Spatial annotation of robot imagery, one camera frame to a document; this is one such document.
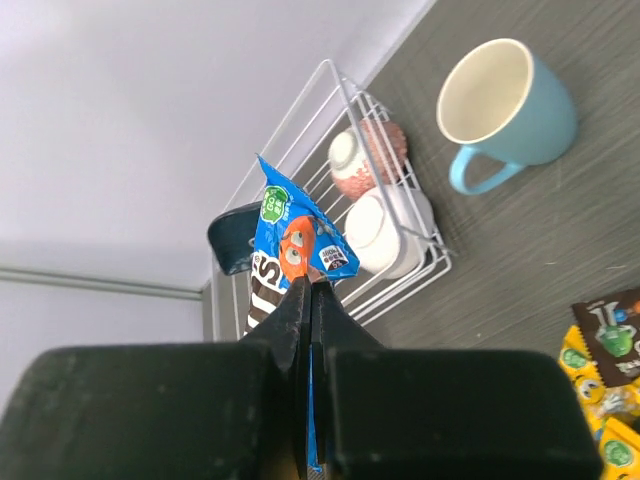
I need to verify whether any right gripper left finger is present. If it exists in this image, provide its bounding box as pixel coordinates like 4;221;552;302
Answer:
1;277;311;479

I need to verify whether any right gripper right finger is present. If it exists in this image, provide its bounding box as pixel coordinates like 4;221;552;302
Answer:
310;282;603;479

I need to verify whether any blue candy bag short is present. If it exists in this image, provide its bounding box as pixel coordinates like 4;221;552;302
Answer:
243;153;361;474

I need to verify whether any yellow candy bag lower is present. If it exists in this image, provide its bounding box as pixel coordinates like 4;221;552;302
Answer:
598;417;640;480

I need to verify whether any yellow candy bag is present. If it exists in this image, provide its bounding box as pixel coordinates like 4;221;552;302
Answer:
558;325;639;440
598;417;640;480

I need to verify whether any yellow candy bag upper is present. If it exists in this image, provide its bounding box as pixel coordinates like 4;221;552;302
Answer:
558;325;639;440

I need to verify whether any purple brown candy bag lower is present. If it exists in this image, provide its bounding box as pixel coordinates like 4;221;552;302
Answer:
571;287;639;387

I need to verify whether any dark blue leaf plate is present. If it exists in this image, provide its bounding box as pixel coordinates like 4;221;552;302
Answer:
207;202;261;276

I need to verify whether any white bowl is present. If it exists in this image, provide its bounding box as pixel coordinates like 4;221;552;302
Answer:
345;185;435;280

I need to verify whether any pink patterned bowl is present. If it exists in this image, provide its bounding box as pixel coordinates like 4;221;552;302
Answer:
327;119;408;202

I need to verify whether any light blue mug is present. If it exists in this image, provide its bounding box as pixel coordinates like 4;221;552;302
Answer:
436;38;578;195

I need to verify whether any white wire dish rack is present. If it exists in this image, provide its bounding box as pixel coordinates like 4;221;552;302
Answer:
217;59;452;339

